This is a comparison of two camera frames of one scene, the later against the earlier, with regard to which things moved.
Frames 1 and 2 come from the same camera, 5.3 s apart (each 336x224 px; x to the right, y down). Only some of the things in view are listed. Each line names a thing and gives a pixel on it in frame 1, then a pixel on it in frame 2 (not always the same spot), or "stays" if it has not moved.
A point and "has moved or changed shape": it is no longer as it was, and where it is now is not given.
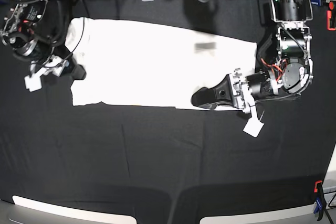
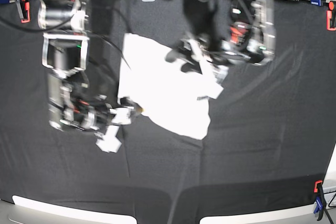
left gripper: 55,65 → 122,116
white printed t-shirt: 129,64 has moved or changed shape
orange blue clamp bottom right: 320,202 stays
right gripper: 245,89 → 200,45
